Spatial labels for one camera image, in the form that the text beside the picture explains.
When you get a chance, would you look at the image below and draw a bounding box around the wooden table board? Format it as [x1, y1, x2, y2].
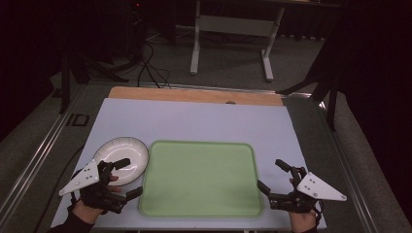
[107, 85, 285, 107]

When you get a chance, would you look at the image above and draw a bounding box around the white desk frame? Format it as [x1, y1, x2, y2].
[189, 0, 287, 83]

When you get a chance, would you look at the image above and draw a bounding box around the person's right hand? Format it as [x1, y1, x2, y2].
[289, 178, 321, 233]

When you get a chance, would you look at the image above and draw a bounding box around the black floor cable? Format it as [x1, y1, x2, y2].
[136, 41, 173, 89]

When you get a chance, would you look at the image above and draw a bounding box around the white plate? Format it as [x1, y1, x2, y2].
[92, 136, 151, 187]

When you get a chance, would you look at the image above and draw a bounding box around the metal floor rail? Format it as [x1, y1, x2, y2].
[0, 84, 86, 222]
[318, 99, 381, 233]

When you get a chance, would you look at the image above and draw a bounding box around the thin black cable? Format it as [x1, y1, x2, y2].
[33, 145, 86, 233]

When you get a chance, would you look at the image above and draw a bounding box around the black stand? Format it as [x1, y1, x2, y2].
[58, 48, 130, 115]
[277, 28, 342, 131]

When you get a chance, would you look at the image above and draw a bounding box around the green tray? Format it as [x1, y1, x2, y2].
[138, 139, 264, 218]

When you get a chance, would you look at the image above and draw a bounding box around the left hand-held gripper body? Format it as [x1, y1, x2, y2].
[58, 158, 128, 215]

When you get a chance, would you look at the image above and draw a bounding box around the black floor bracket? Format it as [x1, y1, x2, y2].
[65, 113, 90, 127]

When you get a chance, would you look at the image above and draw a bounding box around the white table mat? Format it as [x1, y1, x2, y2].
[51, 97, 327, 232]

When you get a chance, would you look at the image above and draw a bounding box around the person's left hand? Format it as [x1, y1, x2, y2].
[71, 174, 122, 225]

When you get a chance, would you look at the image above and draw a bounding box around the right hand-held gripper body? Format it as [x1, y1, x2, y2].
[268, 166, 348, 215]

